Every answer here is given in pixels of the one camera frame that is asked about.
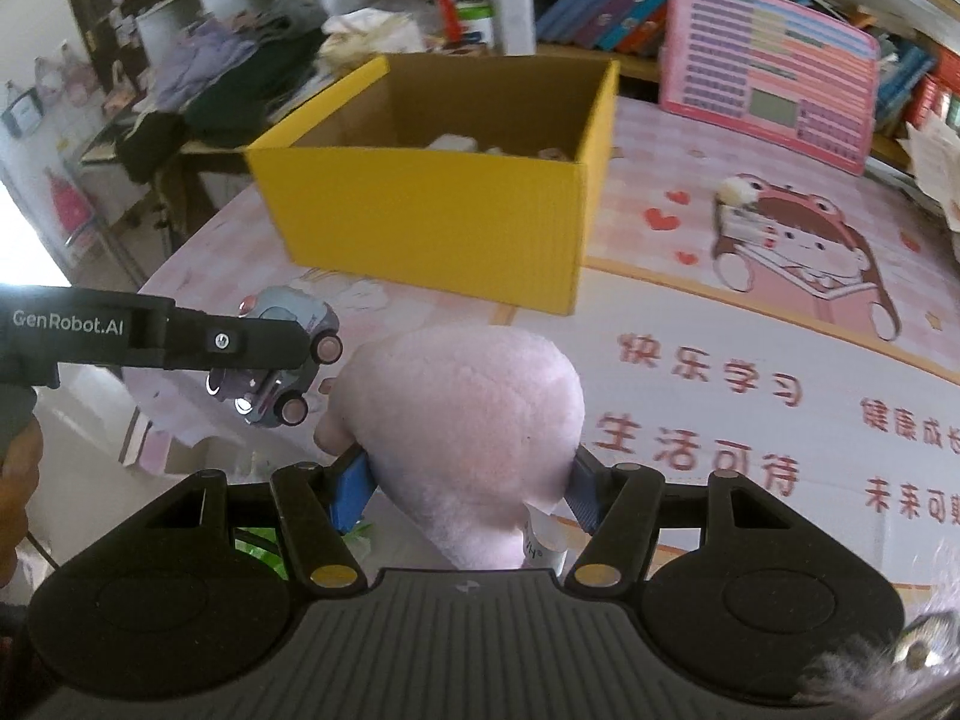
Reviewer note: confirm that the pink checkered table mat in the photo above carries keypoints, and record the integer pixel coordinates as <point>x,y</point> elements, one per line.
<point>750,390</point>

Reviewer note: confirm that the dark green cloth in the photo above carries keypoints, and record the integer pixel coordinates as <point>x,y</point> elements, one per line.
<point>255,90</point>

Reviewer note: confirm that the green white container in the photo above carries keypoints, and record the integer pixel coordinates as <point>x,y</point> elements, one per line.
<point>476,22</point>

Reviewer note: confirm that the grey blue toy car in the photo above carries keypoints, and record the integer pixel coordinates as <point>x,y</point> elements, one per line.
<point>289,306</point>

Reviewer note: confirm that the small cream fluffy toy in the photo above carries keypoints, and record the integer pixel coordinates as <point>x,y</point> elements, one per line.
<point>739,191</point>

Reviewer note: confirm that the person's left hand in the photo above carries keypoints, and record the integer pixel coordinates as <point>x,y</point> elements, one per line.
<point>19,495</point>

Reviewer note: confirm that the black cloth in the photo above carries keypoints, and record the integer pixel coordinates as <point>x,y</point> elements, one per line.
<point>150,142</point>

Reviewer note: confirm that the floral tissue pack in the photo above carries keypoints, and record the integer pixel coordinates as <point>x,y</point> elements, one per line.
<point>371,34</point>

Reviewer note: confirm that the clear plastic bottle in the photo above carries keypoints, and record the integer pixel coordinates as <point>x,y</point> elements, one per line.
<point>77,67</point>
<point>49,82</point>

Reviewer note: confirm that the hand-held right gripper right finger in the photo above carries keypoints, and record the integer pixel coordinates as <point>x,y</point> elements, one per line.
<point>583,495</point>

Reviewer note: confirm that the pink plush toy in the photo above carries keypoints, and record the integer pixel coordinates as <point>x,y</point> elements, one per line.
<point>465,420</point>

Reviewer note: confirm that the yellow cardboard box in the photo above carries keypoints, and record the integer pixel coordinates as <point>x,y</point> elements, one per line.
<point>420,225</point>

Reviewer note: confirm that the pink learning tablet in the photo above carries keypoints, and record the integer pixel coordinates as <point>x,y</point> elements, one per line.
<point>750,60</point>

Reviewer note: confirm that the purple cloth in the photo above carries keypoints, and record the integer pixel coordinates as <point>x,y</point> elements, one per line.
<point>202,60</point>

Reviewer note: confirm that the wooden side table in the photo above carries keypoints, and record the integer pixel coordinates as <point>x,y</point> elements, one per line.
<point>172,191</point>

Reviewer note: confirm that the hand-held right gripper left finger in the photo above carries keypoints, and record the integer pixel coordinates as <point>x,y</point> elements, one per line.
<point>351,491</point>

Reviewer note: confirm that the white paper sheet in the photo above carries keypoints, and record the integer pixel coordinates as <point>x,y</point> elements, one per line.
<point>934,157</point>

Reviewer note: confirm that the row of books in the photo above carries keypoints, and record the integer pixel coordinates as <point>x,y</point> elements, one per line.
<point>600,15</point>

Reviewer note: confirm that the white soft item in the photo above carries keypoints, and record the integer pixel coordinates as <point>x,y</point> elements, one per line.
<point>454,141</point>

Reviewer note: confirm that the grey furry toy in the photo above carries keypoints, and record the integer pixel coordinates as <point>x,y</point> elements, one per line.
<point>862,682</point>

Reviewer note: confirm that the grey cloth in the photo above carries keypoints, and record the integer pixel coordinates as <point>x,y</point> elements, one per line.
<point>289,15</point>

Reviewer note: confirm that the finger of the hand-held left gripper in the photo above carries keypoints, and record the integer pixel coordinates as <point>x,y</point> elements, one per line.
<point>247,341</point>

